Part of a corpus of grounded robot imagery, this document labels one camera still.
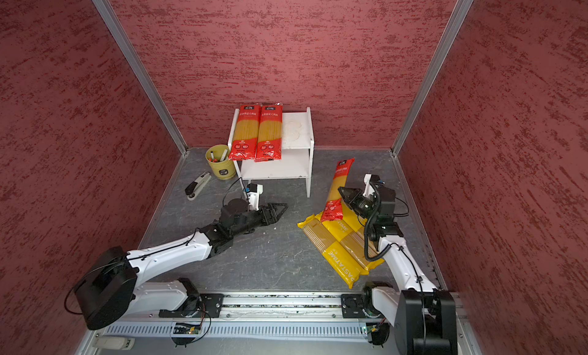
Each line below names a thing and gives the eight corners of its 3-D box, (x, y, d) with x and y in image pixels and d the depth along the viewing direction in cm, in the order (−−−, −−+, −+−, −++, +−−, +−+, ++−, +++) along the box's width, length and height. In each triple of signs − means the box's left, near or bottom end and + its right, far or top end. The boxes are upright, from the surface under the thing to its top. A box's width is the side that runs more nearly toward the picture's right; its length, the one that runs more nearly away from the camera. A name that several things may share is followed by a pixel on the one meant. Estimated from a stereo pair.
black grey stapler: (184, 198, 103) (181, 193, 100) (206, 175, 112) (204, 169, 109) (191, 201, 102) (187, 196, 99) (212, 177, 111) (210, 172, 108)
